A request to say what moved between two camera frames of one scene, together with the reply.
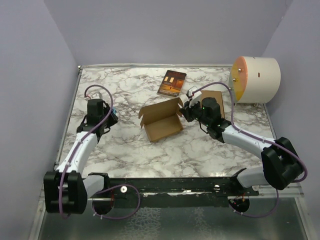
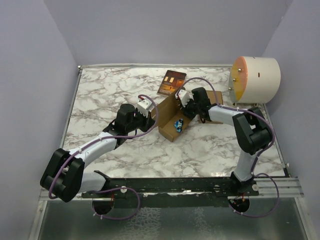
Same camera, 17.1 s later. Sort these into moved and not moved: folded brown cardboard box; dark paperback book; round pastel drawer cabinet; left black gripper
Moved: left black gripper
Not moved: round pastel drawer cabinet; folded brown cardboard box; dark paperback book
